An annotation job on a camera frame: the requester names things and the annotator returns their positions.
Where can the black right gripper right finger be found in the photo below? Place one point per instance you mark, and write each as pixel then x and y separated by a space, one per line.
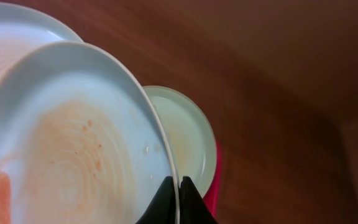
pixel 192 208

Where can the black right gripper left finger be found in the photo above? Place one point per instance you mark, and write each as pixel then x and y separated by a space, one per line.
pixel 161 209

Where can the light blue plate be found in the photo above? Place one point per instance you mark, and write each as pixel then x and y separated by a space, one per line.
pixel 79 138
pixel 189 133
pixel 23 29

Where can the light blue plate bottom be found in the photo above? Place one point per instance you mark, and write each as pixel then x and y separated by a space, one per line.
pixel 23 29

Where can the red serving tray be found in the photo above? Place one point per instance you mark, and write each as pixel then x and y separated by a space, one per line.
pixel 212 195

